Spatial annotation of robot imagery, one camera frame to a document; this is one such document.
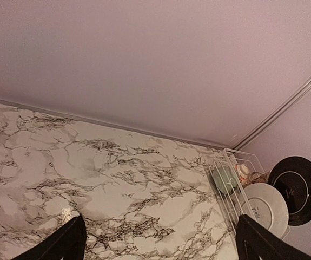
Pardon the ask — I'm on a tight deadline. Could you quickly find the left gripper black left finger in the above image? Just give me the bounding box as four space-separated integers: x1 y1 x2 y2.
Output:
13 215 87 260

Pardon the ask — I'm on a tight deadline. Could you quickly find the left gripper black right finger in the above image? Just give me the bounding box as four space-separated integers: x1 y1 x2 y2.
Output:
235 214 311 260

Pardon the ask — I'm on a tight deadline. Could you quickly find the pale green flower bowl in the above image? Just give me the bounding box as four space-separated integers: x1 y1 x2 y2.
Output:
213 166 239 194

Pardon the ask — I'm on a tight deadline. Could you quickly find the aluminium right corner post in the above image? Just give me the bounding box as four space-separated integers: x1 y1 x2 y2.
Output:
230 76 311 150

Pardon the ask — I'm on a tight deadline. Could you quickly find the black rimmed cream plate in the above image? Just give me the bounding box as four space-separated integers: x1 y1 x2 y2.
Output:
268 156 311 226

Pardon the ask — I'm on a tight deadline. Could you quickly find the white wire dish rack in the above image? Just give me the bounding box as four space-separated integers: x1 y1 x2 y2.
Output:
209 148 290 239

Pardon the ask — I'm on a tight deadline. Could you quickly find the red green leaf plate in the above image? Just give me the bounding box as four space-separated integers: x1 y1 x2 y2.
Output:
236 183 289 238

